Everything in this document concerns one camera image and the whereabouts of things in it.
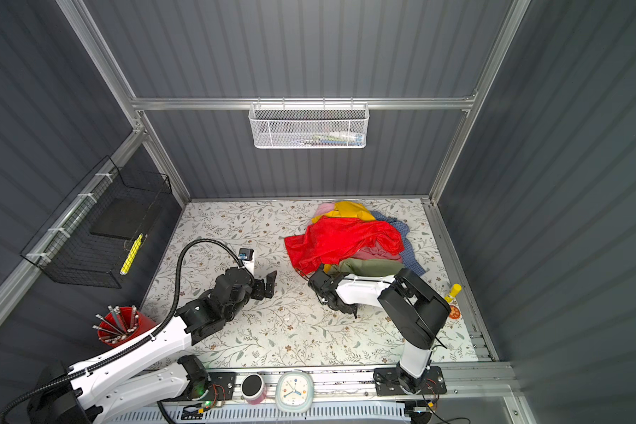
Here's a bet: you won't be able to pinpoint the olive green cloth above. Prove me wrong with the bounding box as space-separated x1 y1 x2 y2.
323 258 405 277

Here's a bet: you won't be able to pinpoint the red cloth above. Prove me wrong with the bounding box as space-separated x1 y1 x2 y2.
284 217 405 274

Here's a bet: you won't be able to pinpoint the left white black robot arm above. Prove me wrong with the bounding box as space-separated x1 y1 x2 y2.
26 268 277 423

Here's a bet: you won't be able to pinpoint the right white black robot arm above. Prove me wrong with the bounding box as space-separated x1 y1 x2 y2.
307 268 452 394

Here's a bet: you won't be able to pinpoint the mauve pink cloth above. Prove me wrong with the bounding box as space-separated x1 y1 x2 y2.
348 244 403 263

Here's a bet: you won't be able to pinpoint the light pink cloth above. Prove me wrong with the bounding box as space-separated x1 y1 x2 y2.
314 202 336 217

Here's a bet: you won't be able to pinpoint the floral table mat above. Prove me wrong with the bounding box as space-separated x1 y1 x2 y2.
113 198 481 371

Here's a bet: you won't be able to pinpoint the black round speaker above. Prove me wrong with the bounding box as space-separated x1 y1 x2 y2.
241 374 267 405

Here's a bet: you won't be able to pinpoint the white analog clock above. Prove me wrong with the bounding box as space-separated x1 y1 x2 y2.
275 371 314 413

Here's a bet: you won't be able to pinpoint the yellow marker pen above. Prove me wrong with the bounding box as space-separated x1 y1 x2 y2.
120 233 145 276

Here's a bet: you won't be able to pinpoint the red pen cup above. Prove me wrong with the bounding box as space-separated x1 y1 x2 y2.
92 306 157 347

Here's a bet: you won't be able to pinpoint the black pad in basket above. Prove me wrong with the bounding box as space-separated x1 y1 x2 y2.
90 199 162 240

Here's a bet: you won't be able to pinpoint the yellow glue bottle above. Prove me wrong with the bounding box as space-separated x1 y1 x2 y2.
444 284 463 304

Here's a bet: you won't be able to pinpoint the items in white basket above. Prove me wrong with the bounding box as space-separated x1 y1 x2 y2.
291 131 366 148

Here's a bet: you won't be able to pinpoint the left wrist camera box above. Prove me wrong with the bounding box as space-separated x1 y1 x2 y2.
238 248 254 264

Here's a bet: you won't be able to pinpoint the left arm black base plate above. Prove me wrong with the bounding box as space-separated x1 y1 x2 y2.
185 372 237 403

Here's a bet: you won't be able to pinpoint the black corrugated cable hose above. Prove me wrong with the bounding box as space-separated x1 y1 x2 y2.
0 237 246 424

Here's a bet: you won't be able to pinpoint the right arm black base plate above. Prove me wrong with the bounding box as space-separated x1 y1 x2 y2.
373 366 447 397

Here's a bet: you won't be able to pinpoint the black wire wall basket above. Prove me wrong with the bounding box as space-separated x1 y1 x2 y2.
20 157 173 289

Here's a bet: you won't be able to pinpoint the white wire wall basket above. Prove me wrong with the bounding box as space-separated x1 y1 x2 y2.
248 104 370 149

